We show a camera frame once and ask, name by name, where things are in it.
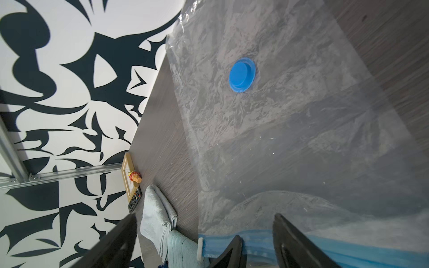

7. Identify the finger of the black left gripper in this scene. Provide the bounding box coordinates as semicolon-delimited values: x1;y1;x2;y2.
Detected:
208;235;244;268

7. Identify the black tv remote control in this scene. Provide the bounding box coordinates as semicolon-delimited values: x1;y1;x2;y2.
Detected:
128;187;142;213

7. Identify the clear plastic vacuum bag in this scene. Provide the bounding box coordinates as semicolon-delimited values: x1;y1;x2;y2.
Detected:
166;1;429;268

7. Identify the ice cream cone toy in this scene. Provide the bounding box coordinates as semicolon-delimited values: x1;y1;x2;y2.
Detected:
128;171;142;184

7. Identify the light teal folded towel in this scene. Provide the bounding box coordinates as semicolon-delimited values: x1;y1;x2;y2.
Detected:
168;230;210;268

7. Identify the grey towel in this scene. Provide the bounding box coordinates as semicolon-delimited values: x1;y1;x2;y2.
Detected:
140;185;178;262

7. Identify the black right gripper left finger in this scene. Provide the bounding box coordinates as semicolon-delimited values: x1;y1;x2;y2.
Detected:
73;213;137;268

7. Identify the wooden picture frame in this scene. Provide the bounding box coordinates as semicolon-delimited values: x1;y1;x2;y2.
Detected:
121;152;139;202

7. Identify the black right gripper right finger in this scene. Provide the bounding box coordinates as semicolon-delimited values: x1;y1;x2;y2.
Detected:
272;213;339;268

